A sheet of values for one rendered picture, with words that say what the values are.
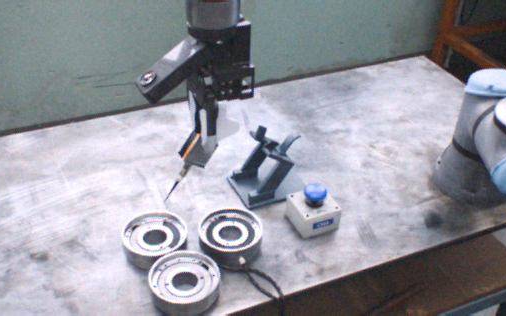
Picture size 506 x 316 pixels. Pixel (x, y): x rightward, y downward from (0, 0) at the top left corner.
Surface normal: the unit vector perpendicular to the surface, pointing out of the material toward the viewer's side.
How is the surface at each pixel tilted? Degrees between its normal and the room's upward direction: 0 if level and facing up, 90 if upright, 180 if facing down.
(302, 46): 90
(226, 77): 90
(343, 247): 0
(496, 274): 0
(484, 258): 0
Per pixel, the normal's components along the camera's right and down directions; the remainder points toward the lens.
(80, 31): 0.41, 0.55
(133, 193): 0.04, -0.81
